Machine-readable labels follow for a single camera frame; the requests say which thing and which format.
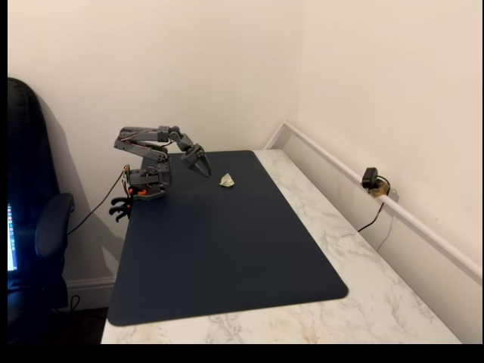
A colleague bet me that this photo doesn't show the dark desk mat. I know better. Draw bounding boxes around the dark desk mat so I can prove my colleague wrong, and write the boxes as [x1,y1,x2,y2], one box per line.
[107,150,349,327]

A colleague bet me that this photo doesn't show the black table clamp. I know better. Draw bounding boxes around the black table clamp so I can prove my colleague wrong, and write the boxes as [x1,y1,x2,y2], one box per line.
[109,195,133,223]

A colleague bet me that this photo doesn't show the white baseboard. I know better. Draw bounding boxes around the white baseboard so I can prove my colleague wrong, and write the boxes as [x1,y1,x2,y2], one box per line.
[66,277,116,312]

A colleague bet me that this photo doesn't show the black office chair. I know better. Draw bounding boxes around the black office chair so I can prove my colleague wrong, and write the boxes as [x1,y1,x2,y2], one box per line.
[7,77,76,345]

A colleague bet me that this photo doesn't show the black webcam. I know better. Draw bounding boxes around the black webcam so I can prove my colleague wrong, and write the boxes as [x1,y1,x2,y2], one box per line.
[361,166,379,190]

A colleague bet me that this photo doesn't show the laptop screen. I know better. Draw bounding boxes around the laptop screen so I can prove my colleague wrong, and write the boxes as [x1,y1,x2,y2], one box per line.
[7,203,19,273]

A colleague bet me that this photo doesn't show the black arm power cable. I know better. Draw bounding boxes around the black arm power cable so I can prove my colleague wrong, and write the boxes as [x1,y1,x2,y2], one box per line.
[66,169,128,236]

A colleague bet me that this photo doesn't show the tan webcam mount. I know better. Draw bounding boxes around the tan webcam mount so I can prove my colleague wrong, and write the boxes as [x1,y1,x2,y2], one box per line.
[369,181,399,201]

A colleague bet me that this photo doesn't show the black webcam cable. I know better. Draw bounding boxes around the black webcam cable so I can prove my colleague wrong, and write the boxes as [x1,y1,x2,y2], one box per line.
[357,175,391,233]

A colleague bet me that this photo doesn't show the black floor cable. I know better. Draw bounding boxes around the black floor cable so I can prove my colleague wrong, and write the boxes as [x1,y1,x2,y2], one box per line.
[52,294,81,313]

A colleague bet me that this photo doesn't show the white wall ledge rail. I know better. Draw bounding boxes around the white wall ledge rail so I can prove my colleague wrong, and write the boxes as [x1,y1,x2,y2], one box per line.
[263,120,483,285]

